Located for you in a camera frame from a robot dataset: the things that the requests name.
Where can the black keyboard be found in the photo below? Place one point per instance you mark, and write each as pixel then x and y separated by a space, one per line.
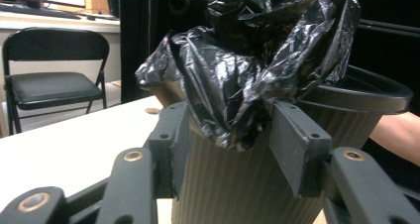
pixel 36 11

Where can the black plastic garbage bag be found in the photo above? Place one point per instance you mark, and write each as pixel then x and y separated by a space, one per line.
pixel 237 72

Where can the white counter ledge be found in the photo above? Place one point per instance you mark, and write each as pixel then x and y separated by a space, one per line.
pixel 49 23

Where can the grey ribbed trash bin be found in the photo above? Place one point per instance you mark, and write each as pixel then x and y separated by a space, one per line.
pixel 231 184

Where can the brown round table cap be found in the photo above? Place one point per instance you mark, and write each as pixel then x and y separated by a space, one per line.
pixel 152 111

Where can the black folding chair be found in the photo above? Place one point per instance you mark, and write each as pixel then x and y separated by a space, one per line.
pixel 52 88

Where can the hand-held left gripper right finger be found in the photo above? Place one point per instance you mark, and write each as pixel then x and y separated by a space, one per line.
pixel 297 144

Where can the dark grey plastic bucket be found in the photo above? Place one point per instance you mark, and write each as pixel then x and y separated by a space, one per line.
pixel 369 100

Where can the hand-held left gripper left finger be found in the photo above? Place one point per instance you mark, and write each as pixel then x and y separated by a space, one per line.
pixel 170 141

